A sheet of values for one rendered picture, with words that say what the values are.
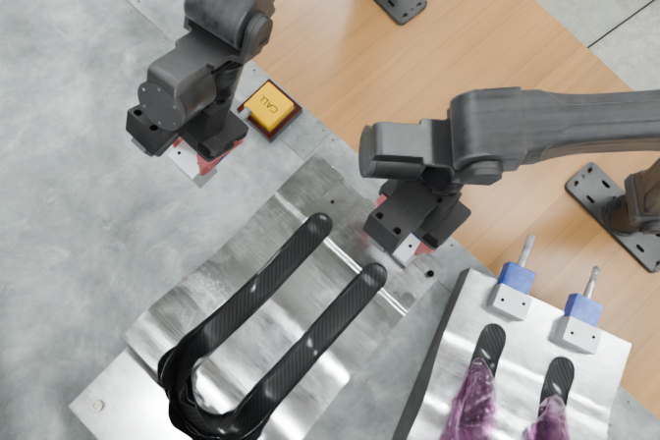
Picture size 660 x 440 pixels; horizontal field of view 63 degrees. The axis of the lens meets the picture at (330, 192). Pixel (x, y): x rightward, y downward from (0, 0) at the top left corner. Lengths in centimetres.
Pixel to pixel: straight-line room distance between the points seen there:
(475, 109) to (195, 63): 28
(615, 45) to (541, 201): 130
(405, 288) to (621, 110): 39
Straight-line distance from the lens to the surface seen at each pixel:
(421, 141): 56
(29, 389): 97
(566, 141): 54
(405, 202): 60
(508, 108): 54
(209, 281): 79
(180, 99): 57
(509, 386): 86
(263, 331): 78
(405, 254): 74
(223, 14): 57
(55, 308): 96
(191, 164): 77
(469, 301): 85
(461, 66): 103
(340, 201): 84
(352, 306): 80
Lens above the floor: 167
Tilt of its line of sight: 75 degrees down
